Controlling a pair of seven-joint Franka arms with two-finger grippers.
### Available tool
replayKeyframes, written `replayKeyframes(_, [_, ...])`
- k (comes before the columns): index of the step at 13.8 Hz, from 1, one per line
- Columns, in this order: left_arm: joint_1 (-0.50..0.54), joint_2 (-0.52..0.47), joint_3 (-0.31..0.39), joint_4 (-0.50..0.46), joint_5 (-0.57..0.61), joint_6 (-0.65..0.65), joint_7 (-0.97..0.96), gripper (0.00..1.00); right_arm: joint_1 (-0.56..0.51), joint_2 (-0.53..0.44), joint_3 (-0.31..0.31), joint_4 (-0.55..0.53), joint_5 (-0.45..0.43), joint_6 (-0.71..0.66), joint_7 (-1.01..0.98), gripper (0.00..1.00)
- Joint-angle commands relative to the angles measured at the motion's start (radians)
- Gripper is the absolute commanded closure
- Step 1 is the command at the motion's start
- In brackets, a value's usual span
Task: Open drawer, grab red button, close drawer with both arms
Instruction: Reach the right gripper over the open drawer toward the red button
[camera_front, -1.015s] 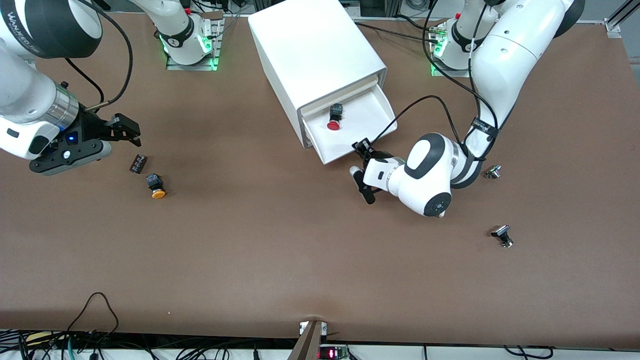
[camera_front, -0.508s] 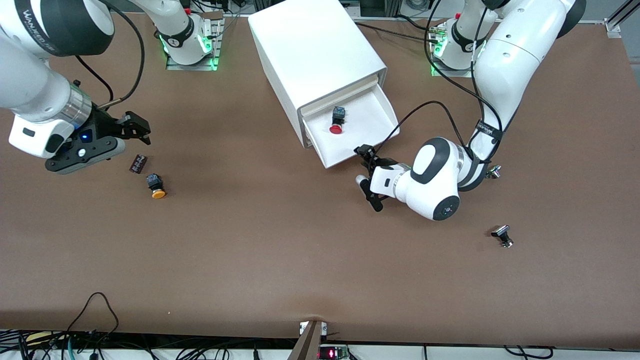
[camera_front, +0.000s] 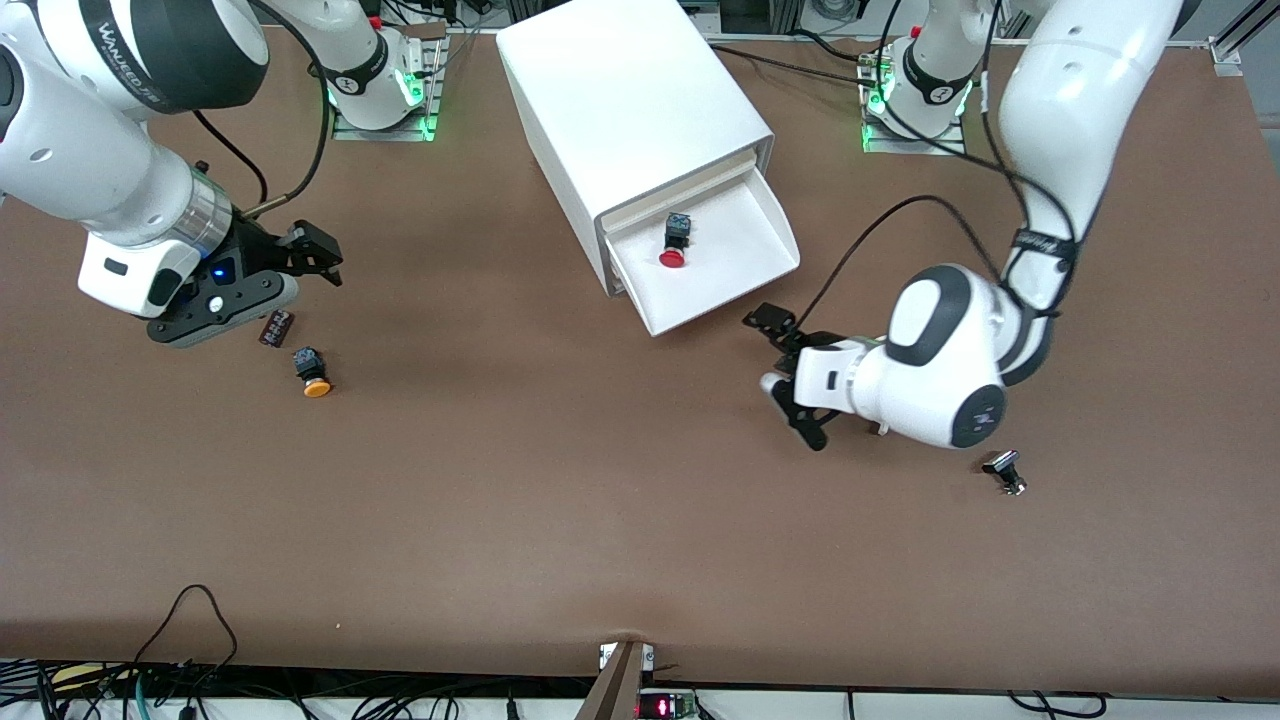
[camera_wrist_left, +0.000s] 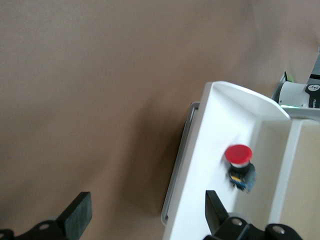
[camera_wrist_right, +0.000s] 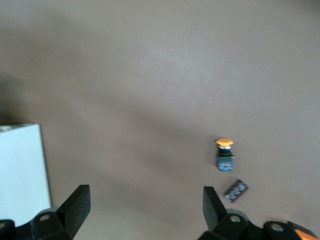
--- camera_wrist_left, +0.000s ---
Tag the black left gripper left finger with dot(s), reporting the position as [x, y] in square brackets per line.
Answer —
[76, 215]

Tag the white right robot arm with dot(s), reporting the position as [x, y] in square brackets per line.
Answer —
[292, 95]

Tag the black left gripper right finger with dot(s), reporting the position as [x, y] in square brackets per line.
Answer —
[215, 212]

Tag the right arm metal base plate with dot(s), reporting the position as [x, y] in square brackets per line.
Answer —
[280, 85]

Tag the red mushroom push button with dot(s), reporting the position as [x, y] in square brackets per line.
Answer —
[237, 153]

